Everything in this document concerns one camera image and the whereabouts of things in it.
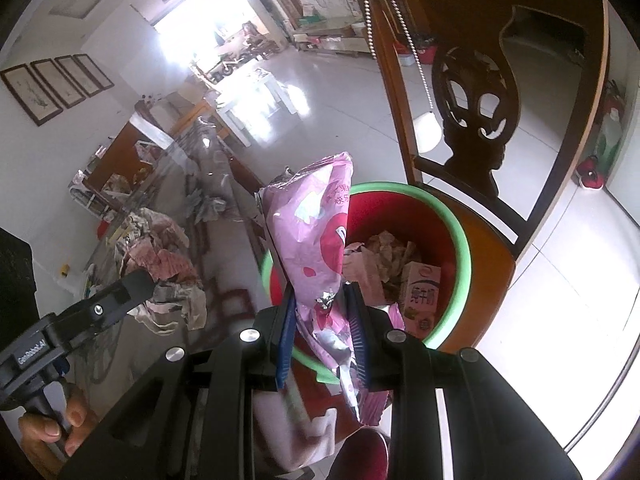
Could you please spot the pink printed foil packet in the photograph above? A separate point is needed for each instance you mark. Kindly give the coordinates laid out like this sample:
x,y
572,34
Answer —
x,y
310,240

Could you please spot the crumpled beige paper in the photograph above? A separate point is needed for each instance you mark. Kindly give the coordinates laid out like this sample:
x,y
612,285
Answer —
x,y
390,255

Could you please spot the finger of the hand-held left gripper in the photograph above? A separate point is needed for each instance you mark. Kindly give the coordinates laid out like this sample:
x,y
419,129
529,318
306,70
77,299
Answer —
x,y
110,300

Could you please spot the dark framed picture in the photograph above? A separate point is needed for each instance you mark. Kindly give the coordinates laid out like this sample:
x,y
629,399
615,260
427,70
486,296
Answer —
x,y
57,82
95,70
77,75
30,95

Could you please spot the person's left hand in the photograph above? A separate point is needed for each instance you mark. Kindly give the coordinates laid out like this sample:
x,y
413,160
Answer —
x,y
77,415

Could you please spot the pink cloth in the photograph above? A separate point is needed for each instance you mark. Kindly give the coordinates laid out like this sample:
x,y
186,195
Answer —
x,y
300,430

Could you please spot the beige television cabinet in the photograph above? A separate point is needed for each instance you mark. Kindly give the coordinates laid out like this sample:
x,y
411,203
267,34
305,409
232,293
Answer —
x,y
330,37

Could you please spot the pile of crumpled wrappers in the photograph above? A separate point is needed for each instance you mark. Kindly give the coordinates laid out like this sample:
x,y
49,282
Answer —
x,y
160,260

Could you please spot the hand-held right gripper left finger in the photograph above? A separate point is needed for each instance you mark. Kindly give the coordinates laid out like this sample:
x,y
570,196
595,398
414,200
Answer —
x,y
284,345

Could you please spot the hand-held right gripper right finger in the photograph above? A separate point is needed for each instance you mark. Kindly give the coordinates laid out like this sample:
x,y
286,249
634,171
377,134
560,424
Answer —
x,y
357,340

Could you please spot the red soft object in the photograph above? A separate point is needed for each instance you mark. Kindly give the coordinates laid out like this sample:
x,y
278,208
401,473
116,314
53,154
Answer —
x,y
590,172

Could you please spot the red bucket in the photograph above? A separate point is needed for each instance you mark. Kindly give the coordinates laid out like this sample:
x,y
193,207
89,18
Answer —
x,y
425,52

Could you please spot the wooden sideboard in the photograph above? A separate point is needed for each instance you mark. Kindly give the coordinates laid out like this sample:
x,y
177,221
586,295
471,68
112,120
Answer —
x,y
120,155

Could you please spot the pink milk carton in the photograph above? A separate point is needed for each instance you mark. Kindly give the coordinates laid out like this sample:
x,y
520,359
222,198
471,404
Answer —
x,y
420,300

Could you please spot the white low table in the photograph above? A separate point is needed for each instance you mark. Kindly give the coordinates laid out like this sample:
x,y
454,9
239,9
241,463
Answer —
x,y
260,95

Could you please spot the red basin with green rim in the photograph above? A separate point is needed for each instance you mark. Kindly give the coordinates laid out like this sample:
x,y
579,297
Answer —
x,y
400,215

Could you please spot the carved wooden chair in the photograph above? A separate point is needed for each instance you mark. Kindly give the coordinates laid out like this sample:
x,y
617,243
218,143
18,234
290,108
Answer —
x,y
470,165

